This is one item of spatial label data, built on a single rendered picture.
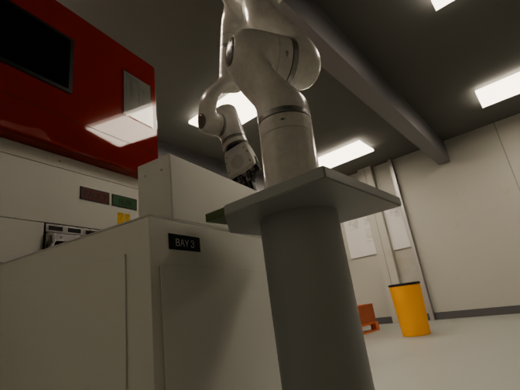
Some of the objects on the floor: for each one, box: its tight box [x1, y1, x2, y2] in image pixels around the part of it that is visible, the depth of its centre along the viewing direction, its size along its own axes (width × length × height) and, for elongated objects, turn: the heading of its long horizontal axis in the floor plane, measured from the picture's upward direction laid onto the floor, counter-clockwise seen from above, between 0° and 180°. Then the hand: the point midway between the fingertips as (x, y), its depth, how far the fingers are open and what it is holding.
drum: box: [388, 281, 431, 337], centre depth 471 cm, size 43×43×68 cm
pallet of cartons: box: [358, 303, 380, 335], centre depth 569 cm, size 88×128×73 cm
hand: (251, 189), depth 106 cm, fingers closed
